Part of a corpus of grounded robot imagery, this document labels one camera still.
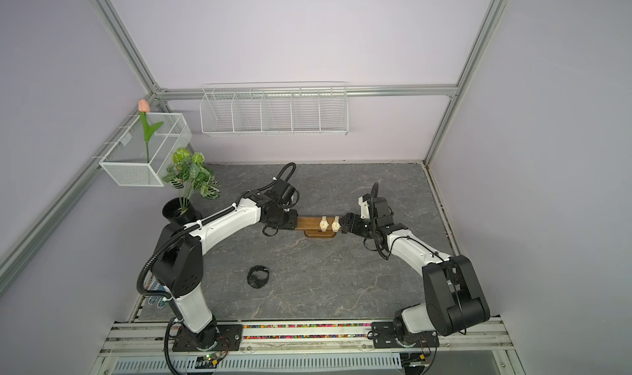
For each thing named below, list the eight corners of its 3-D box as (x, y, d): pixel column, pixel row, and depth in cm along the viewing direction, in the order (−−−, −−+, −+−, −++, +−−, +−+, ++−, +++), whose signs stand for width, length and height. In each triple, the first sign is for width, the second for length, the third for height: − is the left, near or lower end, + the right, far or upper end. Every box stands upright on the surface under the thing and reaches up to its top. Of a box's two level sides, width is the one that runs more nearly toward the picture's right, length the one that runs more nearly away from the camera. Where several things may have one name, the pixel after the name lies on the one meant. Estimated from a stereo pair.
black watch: (248, 288, 85) (245, 284, 82) (252, 268, 90) (249, 263, 86) (266, 288, 85) (264, 284, 82) (269, 268, 90) (267, 263, 86)
